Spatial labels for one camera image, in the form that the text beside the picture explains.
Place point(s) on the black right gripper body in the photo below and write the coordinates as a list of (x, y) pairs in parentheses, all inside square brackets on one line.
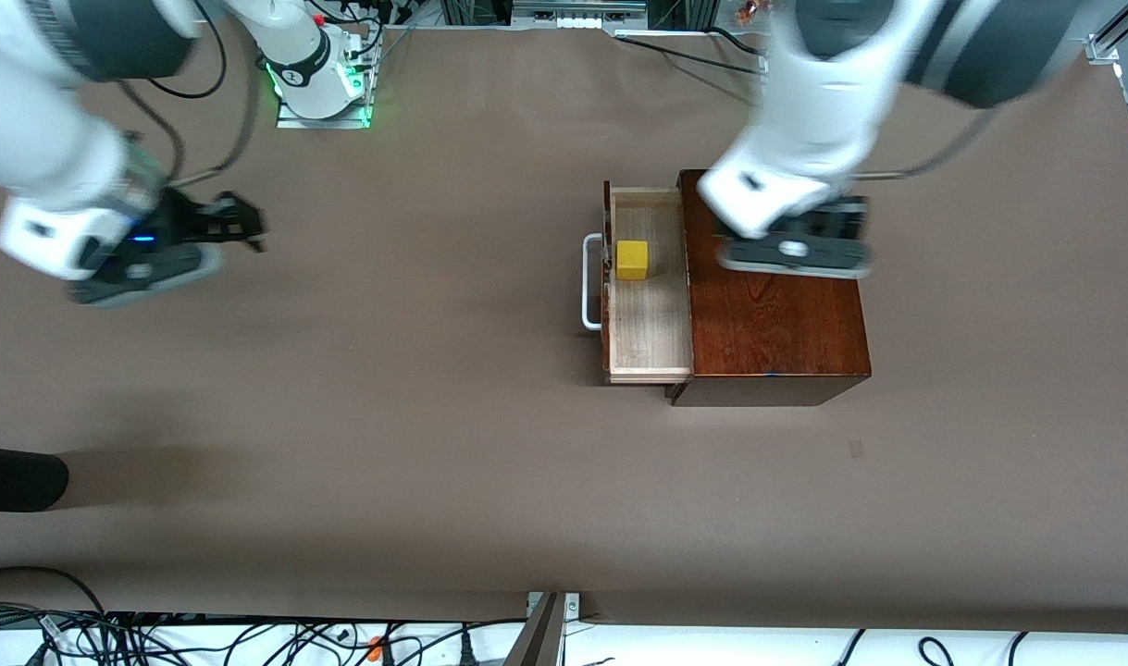
[(186, 222)]

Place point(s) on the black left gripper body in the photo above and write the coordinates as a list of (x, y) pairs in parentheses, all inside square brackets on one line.
[(834, 220)]

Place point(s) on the yellow wooden block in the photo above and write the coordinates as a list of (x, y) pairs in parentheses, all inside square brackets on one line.
[(634, 261)]

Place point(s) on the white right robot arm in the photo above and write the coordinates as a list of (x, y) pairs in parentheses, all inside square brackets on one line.
[(45, 139)]

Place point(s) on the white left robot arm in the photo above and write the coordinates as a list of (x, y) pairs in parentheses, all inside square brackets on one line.
[(823, 111)]

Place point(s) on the dark brown wooden cabinet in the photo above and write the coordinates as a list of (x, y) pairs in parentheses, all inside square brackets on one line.
[(776, 324)]

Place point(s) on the black padded cylinder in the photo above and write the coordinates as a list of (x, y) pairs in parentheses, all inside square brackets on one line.
[(18, 479)]

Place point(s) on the white power strip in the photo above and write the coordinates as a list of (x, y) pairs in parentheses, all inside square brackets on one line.
[(582, 23)]

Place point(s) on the grey metal box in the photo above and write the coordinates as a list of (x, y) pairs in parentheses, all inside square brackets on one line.
[(582, 9)]

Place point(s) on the black power plug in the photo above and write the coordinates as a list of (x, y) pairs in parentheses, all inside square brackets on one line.
[(466, 647)]

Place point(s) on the aluminium frame profile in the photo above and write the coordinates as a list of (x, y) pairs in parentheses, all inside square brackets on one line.
[(1119, 28)]

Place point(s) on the silver table edge bracket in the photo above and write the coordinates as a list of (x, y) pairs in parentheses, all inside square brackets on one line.
[(573, 606)]

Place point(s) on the dark grey post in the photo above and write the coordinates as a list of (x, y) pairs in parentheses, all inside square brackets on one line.
[(536, 643)]

